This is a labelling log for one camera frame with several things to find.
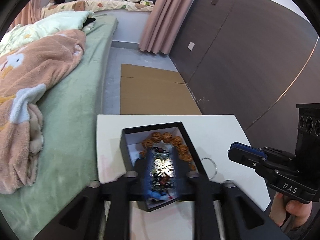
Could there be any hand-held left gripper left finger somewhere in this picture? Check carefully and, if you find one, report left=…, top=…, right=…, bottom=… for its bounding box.
left=34, top=148, right=155, bottom=240

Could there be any narrow pink curtain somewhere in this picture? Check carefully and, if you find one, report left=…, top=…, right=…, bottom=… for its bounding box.
left=15, top=0, right=43, bottom=28

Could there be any silver butterfly ornament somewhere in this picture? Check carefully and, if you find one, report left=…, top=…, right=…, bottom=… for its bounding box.
left=151, top=156, right=174, bottom=178

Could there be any flat cardboard sheet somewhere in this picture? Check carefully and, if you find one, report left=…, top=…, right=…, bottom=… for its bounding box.
left=120, top=64, right=203, bottom=116

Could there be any brown carved bead bracelet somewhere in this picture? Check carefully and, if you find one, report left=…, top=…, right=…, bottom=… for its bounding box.
left=142, top=132, right=198, bottom=172

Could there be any pale green printed quilt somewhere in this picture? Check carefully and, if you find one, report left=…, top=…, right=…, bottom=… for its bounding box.
left=0, top=10, right=96, bottom=55

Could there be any pink printed fleece blanket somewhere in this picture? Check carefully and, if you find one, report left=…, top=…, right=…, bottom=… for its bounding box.
left=0, top=29, right=87, bottom=194

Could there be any bed with green sheet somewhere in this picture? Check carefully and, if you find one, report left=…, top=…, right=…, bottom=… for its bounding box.
left=0, top=15, right=119, bottom=240

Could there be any black cloth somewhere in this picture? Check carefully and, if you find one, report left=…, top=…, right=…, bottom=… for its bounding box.
left=82, top=17, right=97, bottom=28

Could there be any clear bangle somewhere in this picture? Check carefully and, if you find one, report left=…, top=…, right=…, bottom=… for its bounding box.
left=201, top=157, right=218, bottom=179

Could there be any black box with white lining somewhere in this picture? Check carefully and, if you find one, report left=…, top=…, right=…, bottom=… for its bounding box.
left=120, top=122, right=213, bottom=212

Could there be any wide pink curtain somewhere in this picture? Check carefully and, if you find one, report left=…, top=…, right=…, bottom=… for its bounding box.
left=139, top=0, right=203, bottom=55

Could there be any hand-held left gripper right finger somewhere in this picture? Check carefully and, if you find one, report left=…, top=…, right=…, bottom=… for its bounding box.
left=171, top=146, right=290, bottom=240

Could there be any patterned window seat cushion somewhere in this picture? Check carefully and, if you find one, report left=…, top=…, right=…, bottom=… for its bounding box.
left=40, top=0, right=157, bottom=18

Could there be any dark multicolour bead bracelet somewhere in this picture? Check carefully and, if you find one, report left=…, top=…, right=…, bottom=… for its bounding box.
left=150, top=147, right=173, bottom=158

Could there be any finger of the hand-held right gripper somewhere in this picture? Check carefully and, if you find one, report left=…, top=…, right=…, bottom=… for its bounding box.
left=230, top=142, right=267, bottom=155
left=227, top=149, right=267, bottom=169

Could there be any person's right hand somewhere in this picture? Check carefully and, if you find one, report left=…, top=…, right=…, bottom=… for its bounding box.
left=269, top=192, right=313, bottom=233

